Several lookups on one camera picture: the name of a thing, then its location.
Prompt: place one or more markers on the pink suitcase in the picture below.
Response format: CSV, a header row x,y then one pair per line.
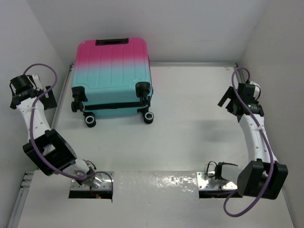
x,y
112,77

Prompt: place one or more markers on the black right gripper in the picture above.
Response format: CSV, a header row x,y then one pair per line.
x,y
228,94

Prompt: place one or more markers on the metal base plate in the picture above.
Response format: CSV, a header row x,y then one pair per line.
x,y
206,183
99,182

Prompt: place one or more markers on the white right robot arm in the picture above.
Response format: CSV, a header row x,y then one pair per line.
x,y
250,116

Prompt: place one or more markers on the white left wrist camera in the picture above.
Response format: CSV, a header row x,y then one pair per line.
x,y
36,81

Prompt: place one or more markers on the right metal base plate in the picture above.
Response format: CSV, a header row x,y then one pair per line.
x,y
206,183

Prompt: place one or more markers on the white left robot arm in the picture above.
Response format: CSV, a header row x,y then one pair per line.
x,y
31,99

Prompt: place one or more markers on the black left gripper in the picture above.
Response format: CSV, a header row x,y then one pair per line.
x,y
49,102

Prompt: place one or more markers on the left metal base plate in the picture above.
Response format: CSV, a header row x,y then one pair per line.
x,y
99,182

